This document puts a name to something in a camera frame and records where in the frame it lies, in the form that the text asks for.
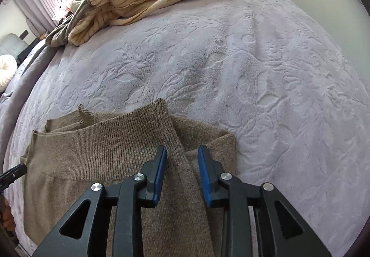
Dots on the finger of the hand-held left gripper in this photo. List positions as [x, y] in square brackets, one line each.
[16, 170]

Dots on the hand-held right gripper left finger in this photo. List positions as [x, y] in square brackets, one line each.
[160, 176]

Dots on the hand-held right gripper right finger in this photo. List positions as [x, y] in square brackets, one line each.
[203, 178]

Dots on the brown knitted sweater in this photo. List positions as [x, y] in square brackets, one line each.
[95, 152]

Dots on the person's left hand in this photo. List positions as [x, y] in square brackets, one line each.
[7, 218]

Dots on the grey lilac duvet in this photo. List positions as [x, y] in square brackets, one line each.
[27, 74]

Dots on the white round cushion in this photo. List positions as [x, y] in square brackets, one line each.
[7, 71]

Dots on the lilac embossed blanket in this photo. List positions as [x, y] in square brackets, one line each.
[260, 86]

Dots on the dark object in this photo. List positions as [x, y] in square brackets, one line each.
[26, 53]

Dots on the grey armchair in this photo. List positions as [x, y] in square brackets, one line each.
[10, 42]

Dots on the grey green garment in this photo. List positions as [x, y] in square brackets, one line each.
[62, 31]

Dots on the dark wall switch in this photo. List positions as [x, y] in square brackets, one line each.
[24, 34]

